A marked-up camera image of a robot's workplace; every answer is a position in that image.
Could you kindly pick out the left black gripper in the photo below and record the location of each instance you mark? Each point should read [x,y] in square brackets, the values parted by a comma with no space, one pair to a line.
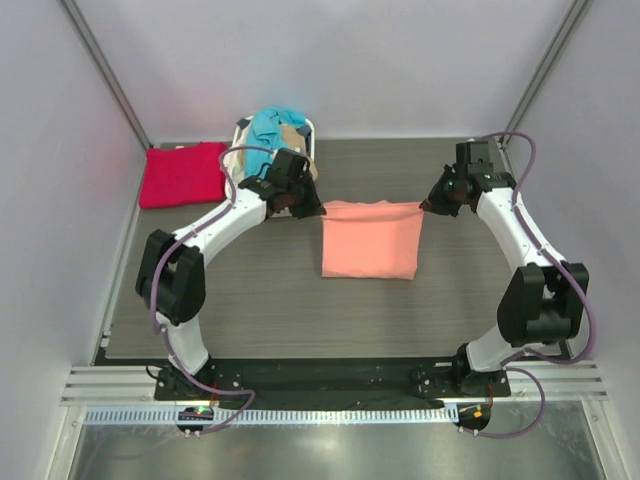
[312,207]

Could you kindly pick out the right aluminium corner post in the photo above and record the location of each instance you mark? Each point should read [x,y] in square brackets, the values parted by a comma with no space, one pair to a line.
[569,24]

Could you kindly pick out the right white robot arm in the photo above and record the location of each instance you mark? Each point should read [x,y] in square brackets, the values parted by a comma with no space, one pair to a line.
[543,303]

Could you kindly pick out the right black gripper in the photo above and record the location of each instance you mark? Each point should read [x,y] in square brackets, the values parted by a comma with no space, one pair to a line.
[435,201]

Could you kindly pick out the white slotted cable duct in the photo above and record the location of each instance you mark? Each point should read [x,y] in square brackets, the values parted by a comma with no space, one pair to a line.
[199,416]

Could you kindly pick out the salmon pink t-shirt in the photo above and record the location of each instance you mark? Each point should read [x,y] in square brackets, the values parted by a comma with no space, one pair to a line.
[371,240]

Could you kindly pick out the aluminium frame rail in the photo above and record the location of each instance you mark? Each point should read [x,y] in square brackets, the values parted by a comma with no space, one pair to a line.
[134,385]

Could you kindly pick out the white perforated laundry basket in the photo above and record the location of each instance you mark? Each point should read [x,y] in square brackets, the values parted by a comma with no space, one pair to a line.
[252,183]

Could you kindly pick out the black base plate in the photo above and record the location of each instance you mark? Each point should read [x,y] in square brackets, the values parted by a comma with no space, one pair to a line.
[304,380]

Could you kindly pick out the left aluminium corner post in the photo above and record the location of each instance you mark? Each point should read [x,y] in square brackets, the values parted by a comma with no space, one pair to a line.
[95,52]

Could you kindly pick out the aluminium corner post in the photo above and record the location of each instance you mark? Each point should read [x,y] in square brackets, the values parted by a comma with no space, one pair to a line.
[95,52]
[569,24]

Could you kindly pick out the turquoise blue t-shirt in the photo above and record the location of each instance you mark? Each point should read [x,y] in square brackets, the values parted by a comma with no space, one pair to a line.
[278,115]

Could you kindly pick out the white t-shirt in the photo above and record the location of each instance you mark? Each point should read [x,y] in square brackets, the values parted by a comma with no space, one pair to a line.
[234,162]

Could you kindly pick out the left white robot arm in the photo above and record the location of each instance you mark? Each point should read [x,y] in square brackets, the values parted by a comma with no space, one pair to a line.
[172,274]

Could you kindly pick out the folded red t-shirt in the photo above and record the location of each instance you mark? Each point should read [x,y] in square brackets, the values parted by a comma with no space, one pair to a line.
[182,176]

